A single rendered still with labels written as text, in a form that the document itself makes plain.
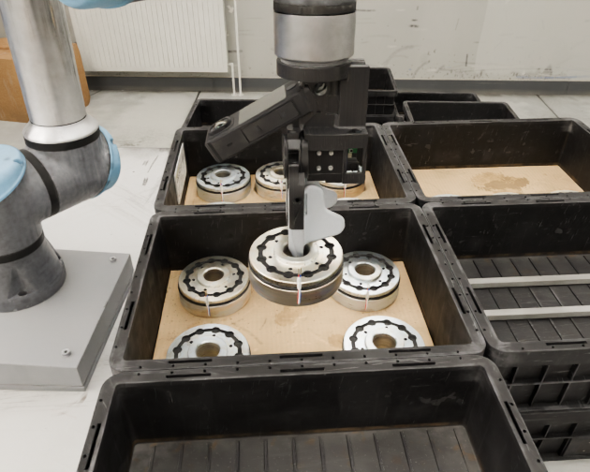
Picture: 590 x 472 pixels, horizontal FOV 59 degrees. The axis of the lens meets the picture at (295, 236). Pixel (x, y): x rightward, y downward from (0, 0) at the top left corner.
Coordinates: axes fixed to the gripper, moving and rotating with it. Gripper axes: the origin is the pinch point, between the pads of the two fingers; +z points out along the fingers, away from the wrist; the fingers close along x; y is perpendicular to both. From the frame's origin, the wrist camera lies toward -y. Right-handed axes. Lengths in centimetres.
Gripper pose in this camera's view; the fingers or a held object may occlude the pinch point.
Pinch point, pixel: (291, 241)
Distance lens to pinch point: 59.7
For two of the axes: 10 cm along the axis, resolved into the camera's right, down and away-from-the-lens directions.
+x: -0.6, -5.1, 8.6
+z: 0.0, 8.6, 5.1
